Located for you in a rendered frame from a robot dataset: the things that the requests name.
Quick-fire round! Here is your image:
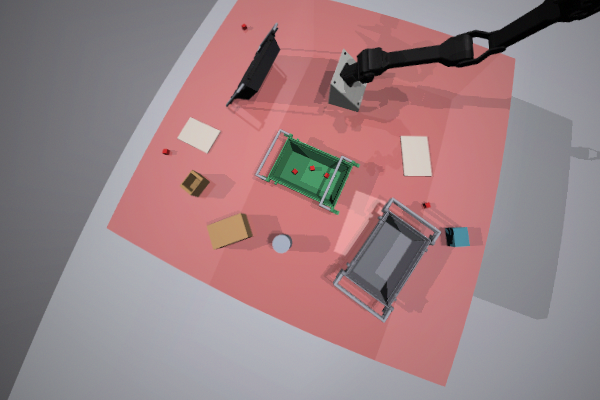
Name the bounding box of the brown open-top box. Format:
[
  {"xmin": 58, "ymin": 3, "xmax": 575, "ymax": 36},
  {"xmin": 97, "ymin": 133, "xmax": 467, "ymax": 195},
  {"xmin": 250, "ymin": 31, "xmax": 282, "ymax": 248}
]
[{"xmin": 179, "ymin": 170, "xmax": 210, "ymax": 197}]

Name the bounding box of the teal block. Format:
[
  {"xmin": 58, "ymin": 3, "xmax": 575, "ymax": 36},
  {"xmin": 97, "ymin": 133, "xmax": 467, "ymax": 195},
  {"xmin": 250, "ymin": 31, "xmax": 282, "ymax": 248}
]
[{"xmin": 445, "ymin": 227, "xmax": 470, "ymax": 247}]

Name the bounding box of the white flat panel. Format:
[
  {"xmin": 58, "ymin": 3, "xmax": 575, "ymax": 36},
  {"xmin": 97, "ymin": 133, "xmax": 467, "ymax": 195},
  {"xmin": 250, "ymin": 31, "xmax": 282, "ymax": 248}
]
[
  {"xmin": 178, "ymin": 117, "xmax": 221, "ymax": 153},
  {"xmin": 400, "ymin": 136, "xmax": 432, "ymax": 176}
]

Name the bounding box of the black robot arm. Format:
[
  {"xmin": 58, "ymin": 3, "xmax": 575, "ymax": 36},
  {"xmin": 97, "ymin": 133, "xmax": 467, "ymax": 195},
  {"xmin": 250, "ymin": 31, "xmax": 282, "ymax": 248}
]
[{"xmin": 340, "ymin": 0, "xmax": 600, "ymax": 87}]

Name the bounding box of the tan rectangular box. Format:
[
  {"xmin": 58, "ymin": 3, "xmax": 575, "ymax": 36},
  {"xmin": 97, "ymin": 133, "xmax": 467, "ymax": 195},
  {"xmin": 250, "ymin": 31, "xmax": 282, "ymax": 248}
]
[{"xmin": 207, "ymin": 214, "xmax": 253, "ymax": 250}]

